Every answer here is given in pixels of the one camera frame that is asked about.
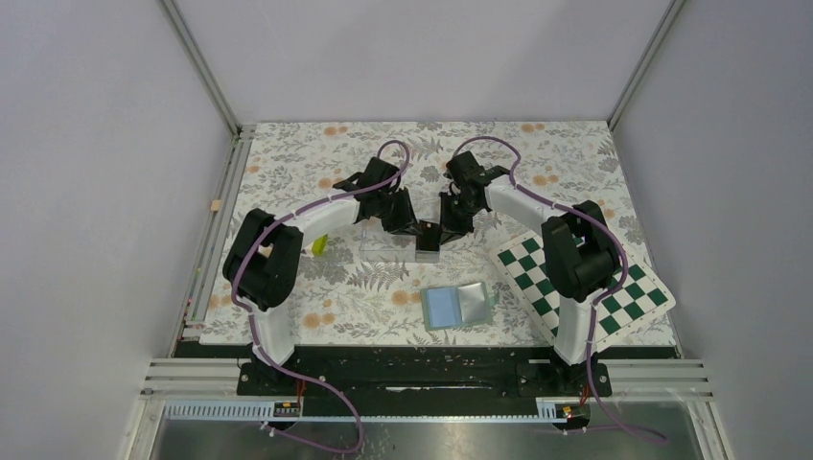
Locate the clear card box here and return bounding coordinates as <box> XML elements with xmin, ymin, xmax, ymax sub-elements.
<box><xmin>359</xmin><ymin>219</ymin><xmax>440</xmax><ymax>264</ymax></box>

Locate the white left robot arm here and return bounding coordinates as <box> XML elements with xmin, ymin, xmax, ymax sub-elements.
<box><xmin>222</xmin><ymin>157</ymin><xmax>422</xmax><ymax>394</ymax></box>

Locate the purple white green block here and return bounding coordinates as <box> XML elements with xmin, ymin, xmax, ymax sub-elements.
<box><xmin>311</xmin><ymin>235</ymin><xmax>329</xmax><ymax>257</ymax></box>

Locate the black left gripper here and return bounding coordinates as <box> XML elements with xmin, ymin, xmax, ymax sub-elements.
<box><xmin>377</xmin><ymin>186</ymin><xmax>424</xmax><ymax>237</ymax></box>

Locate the dark credit card stack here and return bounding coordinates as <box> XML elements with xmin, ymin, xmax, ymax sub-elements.
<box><xmin>415</xmin><ymin>219</ymin><xmax>441</xmax><ymax>253</ymax></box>

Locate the green white checkerboard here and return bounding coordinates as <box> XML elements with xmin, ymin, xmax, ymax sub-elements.
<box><xmin>489</xmin><ymin>231</ymin><xmax>677</xmax><ymax>352</ymax></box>

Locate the green card holder wallet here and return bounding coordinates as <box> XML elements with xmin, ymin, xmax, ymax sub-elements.
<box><xmin>420</xmin><ymin>282</ymin><xmax>493</xmax><ymax>332</ymax></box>

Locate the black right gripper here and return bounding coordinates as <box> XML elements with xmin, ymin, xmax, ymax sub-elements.
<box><xmin>435</xmin><ymin>192</ymin><xmax>482</xmax><ymax>246</ymax></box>

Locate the aluminium frame rail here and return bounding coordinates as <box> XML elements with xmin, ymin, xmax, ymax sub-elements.
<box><xmin>119</xmin><ymin>125</ymin><xmax>256</xmax><ymax>459</ymax></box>

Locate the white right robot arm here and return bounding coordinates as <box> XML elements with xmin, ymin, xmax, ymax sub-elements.
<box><xmin>439</xmin><ymin>151</ymin><xmax>626</xmax><ymax>395</ymax></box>

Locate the floral patterned table mat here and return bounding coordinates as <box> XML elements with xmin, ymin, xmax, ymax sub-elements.
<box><xmin>229</xmin><ymin>121</ymin><xmax>647</xmax><ymax>346</ymax></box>

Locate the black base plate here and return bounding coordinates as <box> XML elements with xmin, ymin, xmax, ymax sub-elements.
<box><xmin>173</xmin><ymin>339</ymin><xmax>627</xmax><ymax>417</ymax></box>

